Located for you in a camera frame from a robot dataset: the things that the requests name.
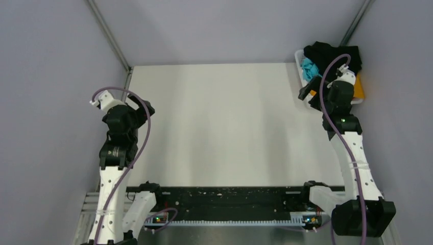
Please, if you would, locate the black t-shirt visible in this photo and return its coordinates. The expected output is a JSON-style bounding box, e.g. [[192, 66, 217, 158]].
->
[[303, 41, 362, 75]]

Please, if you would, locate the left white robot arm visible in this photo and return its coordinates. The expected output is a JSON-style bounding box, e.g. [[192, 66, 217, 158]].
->
[[86, 87, 164, 244]]

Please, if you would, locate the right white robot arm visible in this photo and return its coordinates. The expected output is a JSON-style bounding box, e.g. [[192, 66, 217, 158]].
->
[[298, 72, 396, 237]]

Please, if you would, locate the light blue t-shirt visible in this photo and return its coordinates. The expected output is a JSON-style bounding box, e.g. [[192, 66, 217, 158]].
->
[[300, 57, 322, 82]]

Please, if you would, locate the white plastic basket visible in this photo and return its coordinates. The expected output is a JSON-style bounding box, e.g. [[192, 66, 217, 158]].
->
[[294, 49, 366, 110]]

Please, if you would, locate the orange t-shirt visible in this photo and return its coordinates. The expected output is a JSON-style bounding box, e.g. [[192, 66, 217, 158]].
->
[[309, 73, 365, 101]]

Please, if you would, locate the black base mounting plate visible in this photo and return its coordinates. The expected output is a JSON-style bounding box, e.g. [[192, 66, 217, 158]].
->
[[126, 183, 322, 223]]

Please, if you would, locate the aluminium frame rail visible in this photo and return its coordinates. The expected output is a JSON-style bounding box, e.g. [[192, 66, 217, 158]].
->
[[73, 192, 136, 245]]

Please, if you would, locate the white slotted cable duct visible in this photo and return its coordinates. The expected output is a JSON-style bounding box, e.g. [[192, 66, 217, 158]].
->
[[143, 212, 322, 228]]

